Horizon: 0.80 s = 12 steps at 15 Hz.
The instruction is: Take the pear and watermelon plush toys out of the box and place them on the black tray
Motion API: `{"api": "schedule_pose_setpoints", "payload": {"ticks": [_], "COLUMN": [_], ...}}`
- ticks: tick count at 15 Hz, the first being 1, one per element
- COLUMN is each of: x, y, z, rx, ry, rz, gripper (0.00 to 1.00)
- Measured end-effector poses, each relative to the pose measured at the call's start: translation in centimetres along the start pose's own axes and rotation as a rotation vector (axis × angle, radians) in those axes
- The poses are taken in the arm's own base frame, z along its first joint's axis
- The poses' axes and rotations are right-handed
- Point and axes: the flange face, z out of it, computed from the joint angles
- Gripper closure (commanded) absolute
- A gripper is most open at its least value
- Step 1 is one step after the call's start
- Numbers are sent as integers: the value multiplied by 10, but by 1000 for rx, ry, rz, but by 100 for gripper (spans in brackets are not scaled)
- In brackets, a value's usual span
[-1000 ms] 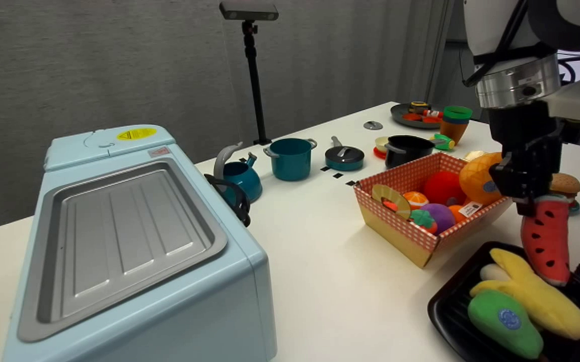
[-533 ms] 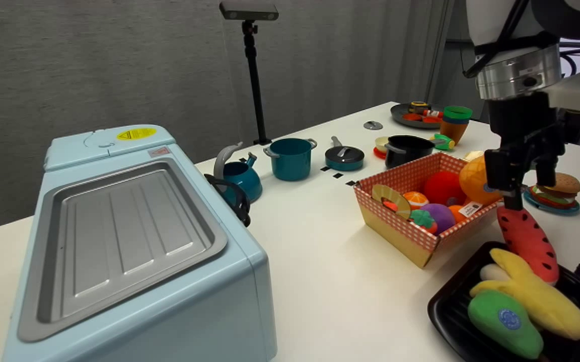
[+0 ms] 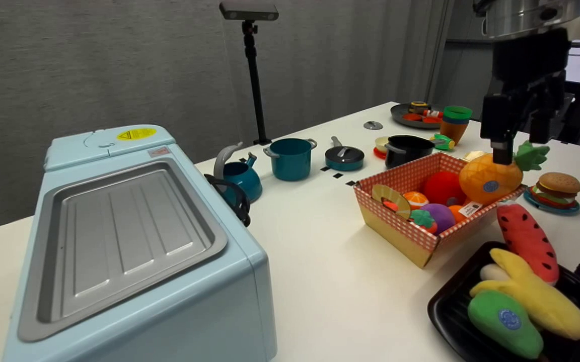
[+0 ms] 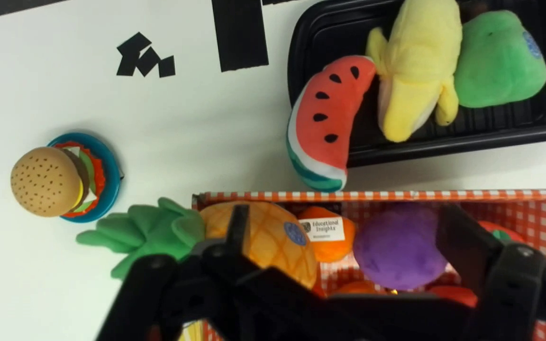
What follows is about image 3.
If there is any small green toy piece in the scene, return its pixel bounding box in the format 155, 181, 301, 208
433, 131, 458, 153

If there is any black camera stand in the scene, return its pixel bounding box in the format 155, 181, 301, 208
218, 0, 282, 147

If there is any orange pineapple plush toy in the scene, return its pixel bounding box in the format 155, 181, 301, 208
458, 139, 553, 208

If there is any light blue toy oven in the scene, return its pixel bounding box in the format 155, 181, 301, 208
0, 124, 280, 362

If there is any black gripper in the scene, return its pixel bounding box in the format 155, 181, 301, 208
480, 29, 573, 168

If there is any gray backdrop curtain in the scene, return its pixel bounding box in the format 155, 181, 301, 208
0, 0, 480, 238

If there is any teal toy plate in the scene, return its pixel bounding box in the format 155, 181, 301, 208
522, 190, 580, 219

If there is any purple plum plush toy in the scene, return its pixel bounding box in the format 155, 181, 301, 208
422, 202, 458, 233

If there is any black plastic tray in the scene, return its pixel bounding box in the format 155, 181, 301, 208
426, 240, 580, 362

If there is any red strawberry plush toy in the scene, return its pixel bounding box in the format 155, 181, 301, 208
407, 208, 439, 233

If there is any red watermelon slice plush toy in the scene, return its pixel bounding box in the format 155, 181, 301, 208
493, 203, 563, 285

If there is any red tomato plush toy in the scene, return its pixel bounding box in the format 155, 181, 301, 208
420, 168, 470, 208

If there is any teal toy kettle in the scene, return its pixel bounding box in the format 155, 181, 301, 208
212, 141, 267, 205

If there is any toy burger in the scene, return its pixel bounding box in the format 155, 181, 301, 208
527, 172, 580, 210

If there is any black toy saucepan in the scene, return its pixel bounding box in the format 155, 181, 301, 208
383, 134, 437, 172

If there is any teal toy pot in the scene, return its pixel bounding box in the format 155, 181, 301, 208
262, 137, 321, 183

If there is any gray toy frying pan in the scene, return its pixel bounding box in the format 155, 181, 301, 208
322, 135, 366, 173

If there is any dark plate with toy food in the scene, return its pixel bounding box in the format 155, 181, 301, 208
388, 99, 447, 131

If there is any yellow banana plush toy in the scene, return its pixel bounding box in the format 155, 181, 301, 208
467, 245, 580, 342

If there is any green lidded toy jar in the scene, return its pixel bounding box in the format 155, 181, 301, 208
439, 104, 475, 147

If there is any round orange plush toy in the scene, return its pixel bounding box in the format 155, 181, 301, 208
401, 190, 431, 212

